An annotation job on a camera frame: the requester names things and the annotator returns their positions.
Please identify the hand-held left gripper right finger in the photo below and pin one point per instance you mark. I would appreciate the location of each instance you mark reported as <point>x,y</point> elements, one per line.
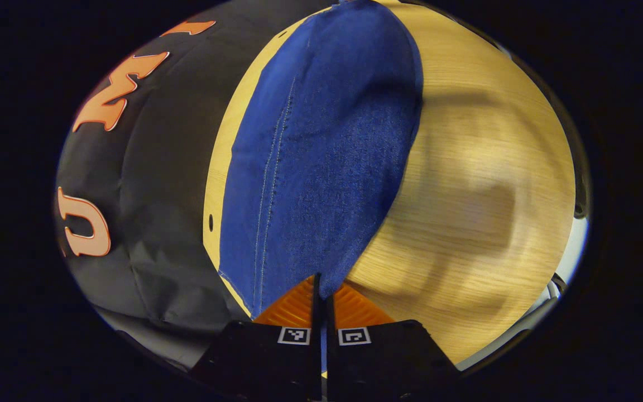
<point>383,363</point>

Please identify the blue denim jeans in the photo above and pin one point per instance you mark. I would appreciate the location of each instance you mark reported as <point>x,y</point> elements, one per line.
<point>321,156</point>

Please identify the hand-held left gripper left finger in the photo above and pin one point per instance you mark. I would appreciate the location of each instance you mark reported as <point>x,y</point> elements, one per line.
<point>277,363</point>

